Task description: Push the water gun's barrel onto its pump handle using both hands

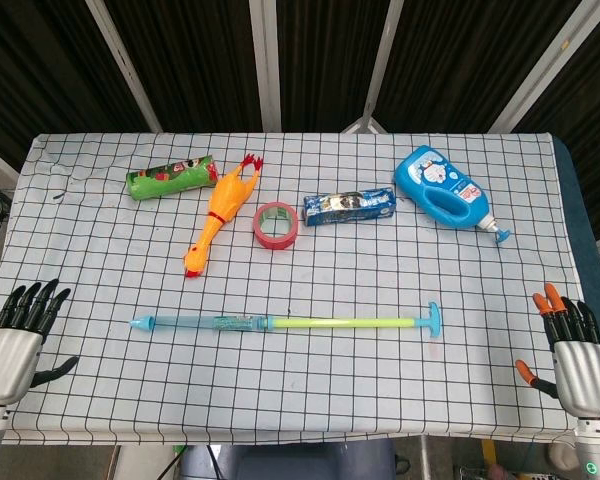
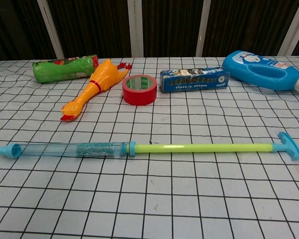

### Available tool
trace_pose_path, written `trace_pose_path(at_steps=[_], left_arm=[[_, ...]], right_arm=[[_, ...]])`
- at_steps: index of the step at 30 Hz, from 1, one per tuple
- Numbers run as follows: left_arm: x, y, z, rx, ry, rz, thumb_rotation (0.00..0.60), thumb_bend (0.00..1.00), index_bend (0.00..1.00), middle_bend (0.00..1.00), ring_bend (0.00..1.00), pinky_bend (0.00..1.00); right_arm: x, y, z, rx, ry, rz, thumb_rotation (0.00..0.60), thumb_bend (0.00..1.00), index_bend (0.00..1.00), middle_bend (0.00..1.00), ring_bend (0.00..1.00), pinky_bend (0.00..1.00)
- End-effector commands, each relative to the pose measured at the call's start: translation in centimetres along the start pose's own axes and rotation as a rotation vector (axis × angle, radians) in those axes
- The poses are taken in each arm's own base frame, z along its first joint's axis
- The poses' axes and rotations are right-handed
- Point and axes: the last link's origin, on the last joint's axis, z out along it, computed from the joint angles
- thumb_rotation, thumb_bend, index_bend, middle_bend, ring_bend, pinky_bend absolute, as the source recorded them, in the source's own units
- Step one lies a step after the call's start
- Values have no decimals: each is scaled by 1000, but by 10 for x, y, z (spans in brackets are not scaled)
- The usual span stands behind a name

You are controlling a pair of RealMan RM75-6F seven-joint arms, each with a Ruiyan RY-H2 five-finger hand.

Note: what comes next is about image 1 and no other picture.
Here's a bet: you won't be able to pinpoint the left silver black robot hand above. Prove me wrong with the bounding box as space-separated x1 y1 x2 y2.
0 278 80 405

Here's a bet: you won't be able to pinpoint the red tape roll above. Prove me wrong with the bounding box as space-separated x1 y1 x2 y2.
252 201 300 250

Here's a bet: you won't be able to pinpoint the blue yellow water squirter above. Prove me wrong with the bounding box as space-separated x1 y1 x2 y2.
129 301 444 344

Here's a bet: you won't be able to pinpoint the yellow rubber chicken toy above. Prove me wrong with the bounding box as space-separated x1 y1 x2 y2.
183 153 265 279

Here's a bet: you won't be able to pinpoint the dark blue table pad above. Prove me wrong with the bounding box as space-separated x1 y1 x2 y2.
552 137 600 346

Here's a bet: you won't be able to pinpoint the blue rectangular carton box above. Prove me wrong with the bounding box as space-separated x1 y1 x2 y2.
302 186 397 227

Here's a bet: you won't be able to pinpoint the green chip can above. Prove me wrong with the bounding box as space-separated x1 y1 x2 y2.
125 155 220 202

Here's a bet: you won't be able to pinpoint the right silver robot hand orange fingertips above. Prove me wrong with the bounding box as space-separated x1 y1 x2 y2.
514 282 600 419

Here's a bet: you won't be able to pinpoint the white black grid tablecloth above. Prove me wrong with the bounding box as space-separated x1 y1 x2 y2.
0 132 589 446

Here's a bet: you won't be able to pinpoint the blue cartoon detergent bottle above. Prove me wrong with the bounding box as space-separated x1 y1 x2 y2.
393 144 513 246

